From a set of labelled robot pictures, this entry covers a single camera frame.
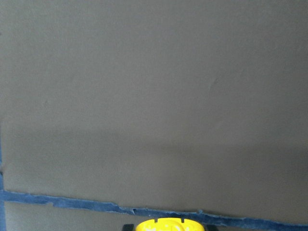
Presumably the yellow beetle toy car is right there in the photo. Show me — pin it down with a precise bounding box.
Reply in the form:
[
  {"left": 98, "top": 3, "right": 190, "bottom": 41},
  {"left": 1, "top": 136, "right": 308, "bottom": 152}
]
[{"left": 122, "top": 218, "right": 209, "bottom": 231}]

